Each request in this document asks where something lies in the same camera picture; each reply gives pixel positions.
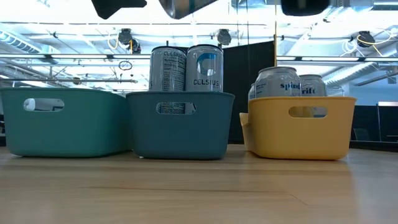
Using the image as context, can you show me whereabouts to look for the blue silver Red Bull can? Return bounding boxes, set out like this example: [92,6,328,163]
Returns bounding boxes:
[158,0,219,20]

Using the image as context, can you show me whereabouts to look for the Celsius Arctic Vibe can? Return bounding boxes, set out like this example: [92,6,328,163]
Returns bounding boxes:
[185,44,224,93]
[148,45,188,114]

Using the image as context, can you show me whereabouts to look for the teal green plastic bin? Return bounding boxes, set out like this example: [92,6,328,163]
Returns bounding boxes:
[0,86,133,158]

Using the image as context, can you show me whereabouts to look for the yellow plastic bin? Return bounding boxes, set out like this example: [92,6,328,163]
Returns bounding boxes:
[239,96,358,161]

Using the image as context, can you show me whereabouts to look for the black folding room divider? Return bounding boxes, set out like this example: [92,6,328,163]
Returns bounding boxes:
[166,40,276,144]

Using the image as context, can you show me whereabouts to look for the dark background furniture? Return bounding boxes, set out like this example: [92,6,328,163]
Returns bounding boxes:
[349,105,398,152]

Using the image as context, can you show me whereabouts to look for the dark blue plastic bin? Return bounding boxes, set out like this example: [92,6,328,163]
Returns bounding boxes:
[126,90,236,161]

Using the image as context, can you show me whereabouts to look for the black ceiling cable reel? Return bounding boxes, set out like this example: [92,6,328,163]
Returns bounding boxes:
[356,30,376,48]
[120,27,142,54]
[216,28,233,47]

